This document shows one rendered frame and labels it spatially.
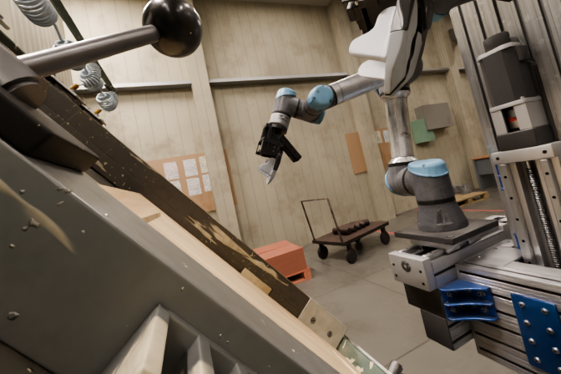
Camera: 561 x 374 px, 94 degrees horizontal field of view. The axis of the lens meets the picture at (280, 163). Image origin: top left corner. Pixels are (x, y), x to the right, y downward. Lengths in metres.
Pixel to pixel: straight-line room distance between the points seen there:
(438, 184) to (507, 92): 0.31
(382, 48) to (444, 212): 0.77
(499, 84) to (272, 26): 5.76
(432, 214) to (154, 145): 4.54
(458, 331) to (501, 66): 0.76
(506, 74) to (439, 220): 0.45
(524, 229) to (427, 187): 0.26
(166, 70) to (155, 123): 1.01
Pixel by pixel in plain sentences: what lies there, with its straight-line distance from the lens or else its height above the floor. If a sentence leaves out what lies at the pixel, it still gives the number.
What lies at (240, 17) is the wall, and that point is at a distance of 6.29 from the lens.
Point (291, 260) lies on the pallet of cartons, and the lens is 3.61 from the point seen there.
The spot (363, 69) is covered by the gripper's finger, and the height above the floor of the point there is 1.41.
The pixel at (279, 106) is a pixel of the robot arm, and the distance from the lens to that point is 0.99.
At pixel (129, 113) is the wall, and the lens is 5.19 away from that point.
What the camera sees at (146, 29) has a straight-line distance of 0.19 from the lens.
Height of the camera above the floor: 1.30
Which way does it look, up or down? 4 degrees up
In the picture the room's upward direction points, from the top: 12 degrees counter-clockwise
